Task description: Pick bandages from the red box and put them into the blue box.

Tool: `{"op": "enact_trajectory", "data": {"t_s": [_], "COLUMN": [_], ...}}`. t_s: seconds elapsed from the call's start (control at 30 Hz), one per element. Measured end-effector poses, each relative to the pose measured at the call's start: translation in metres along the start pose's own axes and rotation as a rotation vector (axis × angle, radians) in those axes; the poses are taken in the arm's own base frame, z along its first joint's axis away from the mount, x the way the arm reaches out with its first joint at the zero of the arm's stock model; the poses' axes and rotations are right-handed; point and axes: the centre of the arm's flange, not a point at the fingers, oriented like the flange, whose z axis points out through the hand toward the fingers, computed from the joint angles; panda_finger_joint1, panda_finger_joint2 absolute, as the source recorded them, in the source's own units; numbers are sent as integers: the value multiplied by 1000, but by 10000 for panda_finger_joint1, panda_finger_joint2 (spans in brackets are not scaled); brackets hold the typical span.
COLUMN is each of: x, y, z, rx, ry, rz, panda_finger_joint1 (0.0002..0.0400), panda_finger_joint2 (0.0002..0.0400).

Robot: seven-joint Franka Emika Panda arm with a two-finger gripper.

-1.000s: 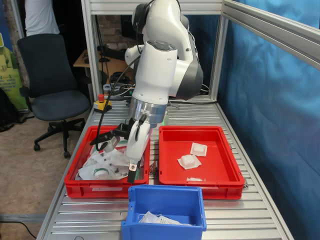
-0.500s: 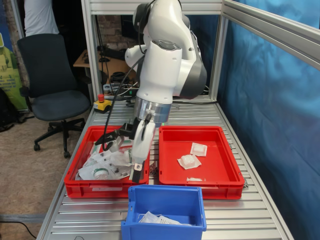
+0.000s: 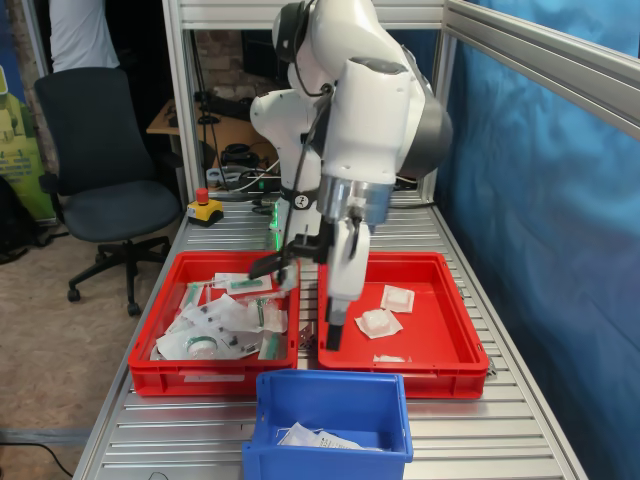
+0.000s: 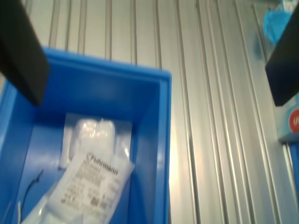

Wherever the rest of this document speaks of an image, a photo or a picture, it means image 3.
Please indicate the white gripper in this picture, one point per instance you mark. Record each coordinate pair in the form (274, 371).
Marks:
(347, 265)

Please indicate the white bandage pack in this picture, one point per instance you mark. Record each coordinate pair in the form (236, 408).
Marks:
(392, 358)
(300, 434)
(397, 299)
(378, 322)

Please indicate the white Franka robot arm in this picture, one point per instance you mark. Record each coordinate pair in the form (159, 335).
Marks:
(370, 110)

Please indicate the long green syringe pack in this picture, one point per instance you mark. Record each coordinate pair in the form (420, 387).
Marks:
(272, 345)

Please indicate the blue open-front storage bin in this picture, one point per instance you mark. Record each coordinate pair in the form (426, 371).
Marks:
(330, 400)

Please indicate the clear plastic syringe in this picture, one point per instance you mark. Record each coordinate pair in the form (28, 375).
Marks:
(267, 296)

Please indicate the white pouch black parts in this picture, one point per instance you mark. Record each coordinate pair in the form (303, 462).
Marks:
(240, 345)
(207, 314)

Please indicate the red crate with bandage packs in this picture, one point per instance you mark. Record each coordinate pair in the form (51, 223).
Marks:
(430, 320)

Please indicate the green syringe in packet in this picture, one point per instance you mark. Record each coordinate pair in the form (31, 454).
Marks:
(245, 286)

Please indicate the small white paper packet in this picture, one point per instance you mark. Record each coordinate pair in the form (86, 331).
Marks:
(222, 278)

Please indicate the green needle paper packet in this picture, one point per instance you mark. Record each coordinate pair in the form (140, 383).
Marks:
(192, 295)

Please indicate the black power strip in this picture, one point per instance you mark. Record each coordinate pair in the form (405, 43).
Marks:
(257, 184)

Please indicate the yellow emergency stop button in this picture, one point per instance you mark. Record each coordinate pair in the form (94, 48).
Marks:
(205, 212)

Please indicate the red crate with medical supplies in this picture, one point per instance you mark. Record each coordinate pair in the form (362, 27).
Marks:
(155, 380)

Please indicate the grey tape roll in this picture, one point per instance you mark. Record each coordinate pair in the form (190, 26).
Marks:
(220, 176)

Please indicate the wooden desk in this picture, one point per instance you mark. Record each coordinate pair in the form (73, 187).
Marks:
(235, 134)

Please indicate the blue fabric backdrop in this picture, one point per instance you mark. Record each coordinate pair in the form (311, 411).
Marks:
(550, 250)

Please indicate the black monitor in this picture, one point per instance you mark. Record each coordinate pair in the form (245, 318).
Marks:
(257, 55)

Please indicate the dark office swivel chair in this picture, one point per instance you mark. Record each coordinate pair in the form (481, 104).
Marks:
(95, 125)

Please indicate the black backpack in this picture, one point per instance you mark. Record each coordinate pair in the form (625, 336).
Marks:
(15, 220)

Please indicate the green printed banner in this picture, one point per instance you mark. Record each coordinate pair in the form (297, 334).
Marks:
(20, 150)

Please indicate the person in white shirt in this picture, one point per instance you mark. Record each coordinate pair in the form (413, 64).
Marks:
(80, 35)

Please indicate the metal corner bracket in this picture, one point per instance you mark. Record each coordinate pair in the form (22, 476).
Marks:
(307, 337)
(492, 368)

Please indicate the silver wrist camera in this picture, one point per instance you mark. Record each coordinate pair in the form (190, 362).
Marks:
(288, 275)

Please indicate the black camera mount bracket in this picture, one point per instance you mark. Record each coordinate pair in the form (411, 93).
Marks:
(305, 247)

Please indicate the aluminium profile frame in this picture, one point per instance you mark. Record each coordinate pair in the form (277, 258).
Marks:
(181, 100)

